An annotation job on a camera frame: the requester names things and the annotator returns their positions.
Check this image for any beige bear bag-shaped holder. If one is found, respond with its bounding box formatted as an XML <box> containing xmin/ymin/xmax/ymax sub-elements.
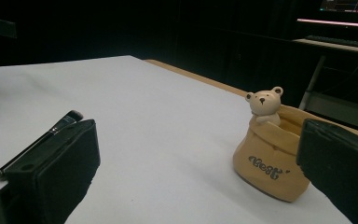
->
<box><xmin>232</xmin><ymin>86</ymin><xmax>315</xmax><ymax>203</ymax></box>

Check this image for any dark keyboard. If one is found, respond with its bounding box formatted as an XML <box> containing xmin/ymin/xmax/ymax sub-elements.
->
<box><xmin>305</xmin><ymin>35</ymin><xmax>358</xmax><ymax>50</ymax></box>

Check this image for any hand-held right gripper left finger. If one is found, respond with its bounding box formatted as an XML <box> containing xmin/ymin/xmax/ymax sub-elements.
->
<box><xmin>0</xmin><ymin>119</ymin><xmax>102</xmax><ymax>224</ymax></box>

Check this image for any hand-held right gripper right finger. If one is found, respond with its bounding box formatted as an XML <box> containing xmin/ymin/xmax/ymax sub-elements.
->
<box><xmin>296</xmin><ymin>118</ymin><xmax>358</xmax><ymax>224</ymax></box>

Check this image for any metal-legged side desk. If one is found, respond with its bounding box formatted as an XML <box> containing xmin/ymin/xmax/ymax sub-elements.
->
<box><xmin>293</xmin><ymin>37</ymin><xmax>358</xmax><ymax>133</ymax></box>

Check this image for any computer monitor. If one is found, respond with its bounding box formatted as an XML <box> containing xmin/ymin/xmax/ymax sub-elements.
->
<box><xmin>296</xmin><ymin>0</ymin><xmax>358</xmax><ymax>29</ymax></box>

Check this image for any black pen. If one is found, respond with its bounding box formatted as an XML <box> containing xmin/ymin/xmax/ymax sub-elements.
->
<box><xmin>0</xmin><ymin>109</ymin><xmax>84</xmax><ymax>182</ymax></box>

